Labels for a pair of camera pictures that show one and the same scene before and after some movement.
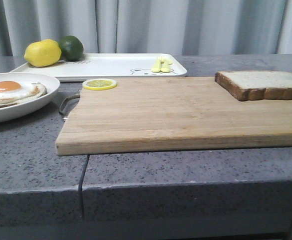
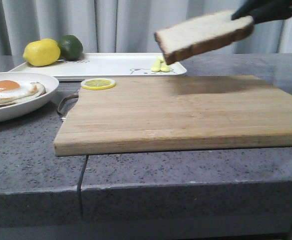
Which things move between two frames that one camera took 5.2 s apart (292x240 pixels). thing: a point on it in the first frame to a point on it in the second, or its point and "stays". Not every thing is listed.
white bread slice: (255, 85) to (204, 33)
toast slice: (43, 92) stays
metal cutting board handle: (73, 97) stays
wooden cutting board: (153, 114) stays
